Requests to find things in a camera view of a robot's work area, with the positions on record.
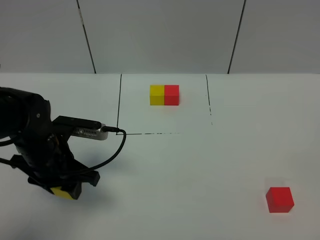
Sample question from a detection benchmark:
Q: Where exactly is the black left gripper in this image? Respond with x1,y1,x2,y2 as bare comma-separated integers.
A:
10,93,100,200

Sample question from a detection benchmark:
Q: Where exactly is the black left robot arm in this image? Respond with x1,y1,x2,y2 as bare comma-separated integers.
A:
0,87,103,200

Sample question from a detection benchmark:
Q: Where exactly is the yellow template block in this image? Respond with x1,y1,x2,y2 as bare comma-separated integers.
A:
149,85,165,106

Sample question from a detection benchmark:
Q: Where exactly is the red template block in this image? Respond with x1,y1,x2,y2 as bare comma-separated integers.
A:
164,85,180,106

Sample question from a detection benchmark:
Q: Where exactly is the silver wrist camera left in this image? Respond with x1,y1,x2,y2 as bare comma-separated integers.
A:
52,115,108,141

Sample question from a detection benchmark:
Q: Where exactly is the black camera cable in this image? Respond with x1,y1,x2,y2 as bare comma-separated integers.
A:
0,126,127,176

